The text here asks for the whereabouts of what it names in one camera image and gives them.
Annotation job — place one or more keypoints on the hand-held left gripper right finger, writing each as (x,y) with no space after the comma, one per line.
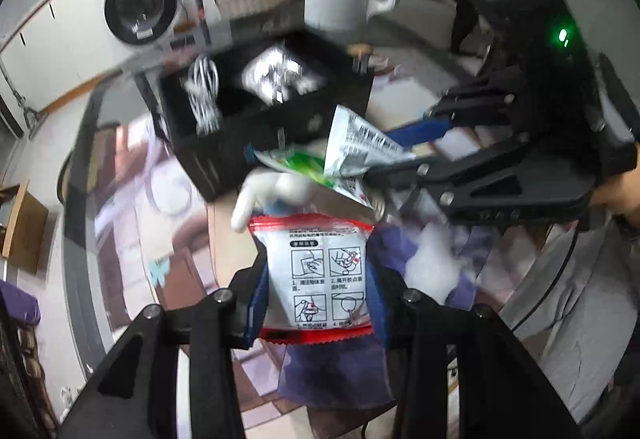
(376,309)

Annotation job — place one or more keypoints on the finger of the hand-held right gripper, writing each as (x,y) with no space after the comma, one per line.
(500,184)
(420,130)

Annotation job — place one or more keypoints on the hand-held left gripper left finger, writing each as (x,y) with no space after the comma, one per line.
(259,304)

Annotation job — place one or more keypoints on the green and silver snack packet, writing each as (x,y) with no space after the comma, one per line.
(360,139)

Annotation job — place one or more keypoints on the red-edged white packet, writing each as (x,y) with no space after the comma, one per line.
(315,269)

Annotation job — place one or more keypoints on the black storage box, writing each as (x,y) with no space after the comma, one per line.
(295,119)

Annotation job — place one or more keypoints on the person's right hand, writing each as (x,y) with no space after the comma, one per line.
(617,196)

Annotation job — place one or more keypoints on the white plush toy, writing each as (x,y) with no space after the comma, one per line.
(270,194)

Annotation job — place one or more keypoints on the silver foil packet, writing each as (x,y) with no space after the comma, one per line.
(280,74)

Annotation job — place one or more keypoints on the person's grey clothing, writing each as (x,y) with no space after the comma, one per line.
(575,319)

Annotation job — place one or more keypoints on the cardboard box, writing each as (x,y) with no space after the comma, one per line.
(22,229)

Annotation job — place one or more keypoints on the white lower kitchen cabinets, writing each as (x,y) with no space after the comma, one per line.
(55,39)

